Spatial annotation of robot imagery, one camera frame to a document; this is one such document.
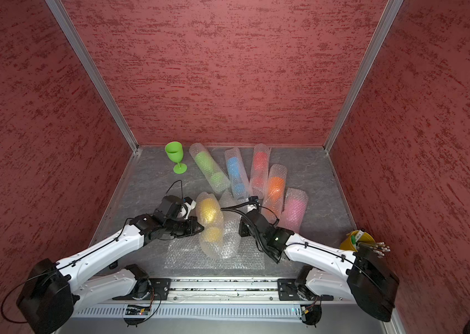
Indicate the red glass in bubble wrap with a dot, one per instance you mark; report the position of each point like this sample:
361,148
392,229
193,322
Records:
259,170

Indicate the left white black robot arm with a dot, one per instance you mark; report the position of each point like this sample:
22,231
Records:
54,291

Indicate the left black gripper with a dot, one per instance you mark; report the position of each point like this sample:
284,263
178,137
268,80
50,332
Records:
192,222

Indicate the blue glass in bubble wrap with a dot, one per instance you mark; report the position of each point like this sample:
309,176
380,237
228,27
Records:
237,174

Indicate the pink glass in bubble wrap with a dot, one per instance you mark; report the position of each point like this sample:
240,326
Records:
296,201

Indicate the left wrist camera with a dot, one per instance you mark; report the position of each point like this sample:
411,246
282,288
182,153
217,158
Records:
187,207

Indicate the clear bubble wrap sheet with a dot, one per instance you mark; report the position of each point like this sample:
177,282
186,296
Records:
239,253

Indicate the right aluminium corner post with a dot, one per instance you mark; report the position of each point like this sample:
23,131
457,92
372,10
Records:
385,23

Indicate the aluminium corner post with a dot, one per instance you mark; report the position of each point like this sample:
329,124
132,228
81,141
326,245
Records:
67,27
385,23

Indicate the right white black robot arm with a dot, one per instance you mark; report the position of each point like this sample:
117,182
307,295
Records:
358,274

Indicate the green glass in bubble wrap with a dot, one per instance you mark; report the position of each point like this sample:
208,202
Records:
214,175

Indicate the left aluminium corner post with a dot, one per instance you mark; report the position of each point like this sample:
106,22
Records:
67,27

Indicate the yellow pen cup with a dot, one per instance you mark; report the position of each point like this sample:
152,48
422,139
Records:
354,238

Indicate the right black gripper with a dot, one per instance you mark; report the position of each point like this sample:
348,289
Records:
243,232

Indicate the orange glass in bubble wrap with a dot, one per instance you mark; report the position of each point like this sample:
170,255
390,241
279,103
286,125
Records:
274,198

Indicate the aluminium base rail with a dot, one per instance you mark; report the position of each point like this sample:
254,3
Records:
229,305

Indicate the yellow glass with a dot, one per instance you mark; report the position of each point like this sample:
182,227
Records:
210,216

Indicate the bright green wine glass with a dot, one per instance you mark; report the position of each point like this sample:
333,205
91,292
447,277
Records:
175,153

